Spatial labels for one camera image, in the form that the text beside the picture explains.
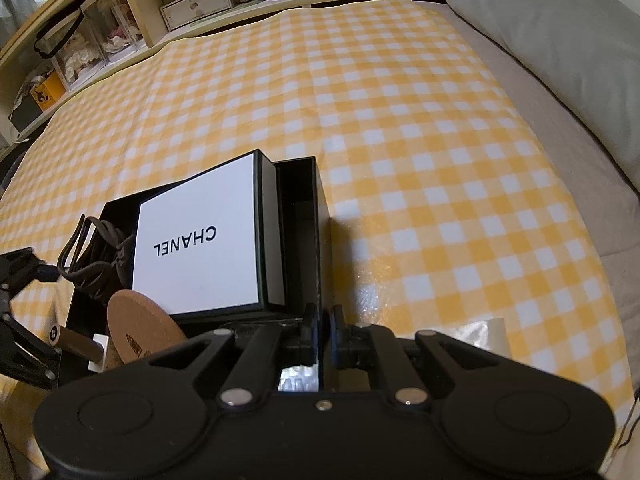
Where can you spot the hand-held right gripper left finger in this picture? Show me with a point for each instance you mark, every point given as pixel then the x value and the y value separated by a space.
pixel 310 335

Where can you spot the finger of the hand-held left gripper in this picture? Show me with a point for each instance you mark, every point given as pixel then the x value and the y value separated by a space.
pixel 47 274
pixel 30 355

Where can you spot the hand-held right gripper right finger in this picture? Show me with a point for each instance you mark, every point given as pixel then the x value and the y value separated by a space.
pixel 342 340

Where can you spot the dark brown hair claw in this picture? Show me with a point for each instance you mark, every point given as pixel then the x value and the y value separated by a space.
pixel 100 265

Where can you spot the round cork coaster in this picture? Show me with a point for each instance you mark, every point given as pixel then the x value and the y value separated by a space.
pixel 140 320

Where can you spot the white lidded gift box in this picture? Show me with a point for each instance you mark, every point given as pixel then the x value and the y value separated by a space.
pixel 200 245

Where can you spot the small white packet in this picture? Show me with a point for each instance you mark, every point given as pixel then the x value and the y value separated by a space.
pixel 496 335

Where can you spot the black storage box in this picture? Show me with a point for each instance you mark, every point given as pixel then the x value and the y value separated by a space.
pixel 27 115

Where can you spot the yellow printed box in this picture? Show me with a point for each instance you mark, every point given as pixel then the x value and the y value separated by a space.
pixel 47 92

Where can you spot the yellow checked blanket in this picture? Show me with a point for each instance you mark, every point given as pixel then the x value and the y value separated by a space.
pixel 400 135

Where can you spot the clear doll display case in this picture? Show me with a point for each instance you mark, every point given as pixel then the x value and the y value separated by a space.
pixel 120 30
pixel 80 60

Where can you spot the black headband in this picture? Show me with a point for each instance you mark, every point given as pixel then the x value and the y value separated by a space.
pixel 37 42

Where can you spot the grey bed sheet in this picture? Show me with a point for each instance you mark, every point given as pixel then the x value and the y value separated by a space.
pixel 575 160

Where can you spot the grey pillow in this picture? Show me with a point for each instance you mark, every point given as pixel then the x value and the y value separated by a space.
pixel 550 20

